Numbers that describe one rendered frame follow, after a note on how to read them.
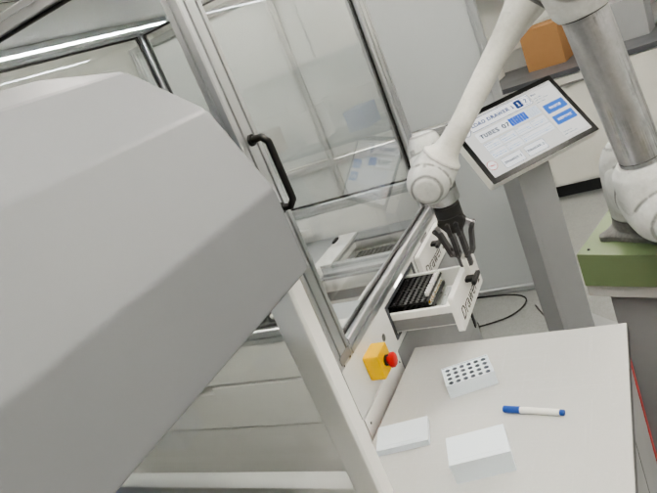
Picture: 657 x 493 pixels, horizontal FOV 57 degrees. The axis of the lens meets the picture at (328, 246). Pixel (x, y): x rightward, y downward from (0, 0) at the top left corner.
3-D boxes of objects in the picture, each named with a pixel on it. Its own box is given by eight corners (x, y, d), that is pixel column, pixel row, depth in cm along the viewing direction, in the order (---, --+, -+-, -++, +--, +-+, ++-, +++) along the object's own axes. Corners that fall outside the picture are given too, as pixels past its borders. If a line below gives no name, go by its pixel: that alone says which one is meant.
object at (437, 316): (474, 280, 190) (468, 262, 188) (459, 325, 169) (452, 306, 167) (362, 298, 209) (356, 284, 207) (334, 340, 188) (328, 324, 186)
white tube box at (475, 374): (491, 366, 158) (486, 353, 157) (499, 383, 150) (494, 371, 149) (445, 380, 160) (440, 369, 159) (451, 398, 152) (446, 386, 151)
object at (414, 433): (429, 421, 147) (427, 415, 147) (430, 444, 139) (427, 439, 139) (379, 432, 150) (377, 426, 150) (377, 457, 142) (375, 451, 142)
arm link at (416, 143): (421, 184, 176) (417, 199, 164) (403, 134, 171) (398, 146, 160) (458, 172, 173) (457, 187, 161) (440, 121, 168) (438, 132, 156)
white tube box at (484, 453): (509, 442, 130) (503, 423, 129) (517, 470, 122) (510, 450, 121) (452, 456, 133) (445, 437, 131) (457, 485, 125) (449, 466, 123)
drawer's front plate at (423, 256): (448, 247, 225) (438, 221, 222) (428, 286, 202) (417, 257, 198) (443, 248, 226) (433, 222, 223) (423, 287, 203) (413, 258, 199)
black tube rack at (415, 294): (447, 290, 190) (441, 271, 188) (434, 320, 176) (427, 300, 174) (383, 299, 201) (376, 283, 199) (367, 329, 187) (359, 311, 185)
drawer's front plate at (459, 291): (482, 281, 191) (472, 249, 187) (465, 332, 167) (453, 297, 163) (477, 281, 191) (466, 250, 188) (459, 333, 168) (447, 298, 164)
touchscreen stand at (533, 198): (671, 347, 254) (615, 116, 223) (589, 402, 243) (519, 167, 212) (583, 314, 300) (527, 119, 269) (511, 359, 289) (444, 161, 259)
